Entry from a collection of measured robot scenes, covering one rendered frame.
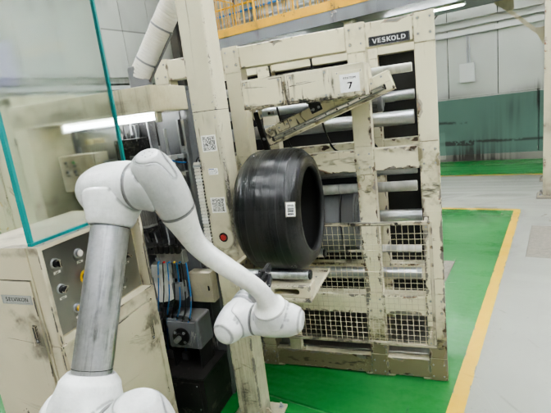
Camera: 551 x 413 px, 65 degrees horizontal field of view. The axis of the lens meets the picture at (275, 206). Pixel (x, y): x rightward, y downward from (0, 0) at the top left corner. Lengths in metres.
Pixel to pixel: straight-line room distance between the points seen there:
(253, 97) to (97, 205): 1.19
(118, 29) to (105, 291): 12.49
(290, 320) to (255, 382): 1.06
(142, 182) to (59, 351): 0.86
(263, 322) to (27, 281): 0.85
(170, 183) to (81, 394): 0.54
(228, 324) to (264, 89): 1.19
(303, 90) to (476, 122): 8.78
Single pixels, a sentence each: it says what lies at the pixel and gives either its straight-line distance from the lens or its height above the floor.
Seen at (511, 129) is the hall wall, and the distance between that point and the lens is 10.63.
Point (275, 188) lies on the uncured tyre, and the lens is 1.73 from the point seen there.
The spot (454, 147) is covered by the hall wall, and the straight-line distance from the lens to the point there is 10.82.
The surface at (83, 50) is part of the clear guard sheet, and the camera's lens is 1.96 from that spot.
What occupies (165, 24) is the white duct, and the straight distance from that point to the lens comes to 2.46.
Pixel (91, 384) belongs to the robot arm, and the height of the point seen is 1.03.
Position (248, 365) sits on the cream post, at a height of 0.37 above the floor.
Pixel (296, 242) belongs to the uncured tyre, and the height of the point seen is 1.08.
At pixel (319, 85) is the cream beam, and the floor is 1.71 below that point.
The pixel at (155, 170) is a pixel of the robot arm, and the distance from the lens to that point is 1.09.
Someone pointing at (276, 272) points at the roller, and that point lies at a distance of 1.94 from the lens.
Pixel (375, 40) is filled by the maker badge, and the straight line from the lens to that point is 2.35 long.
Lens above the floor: 1.61
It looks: 12 degrees down
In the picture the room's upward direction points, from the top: 7 degrees counter-clockwise
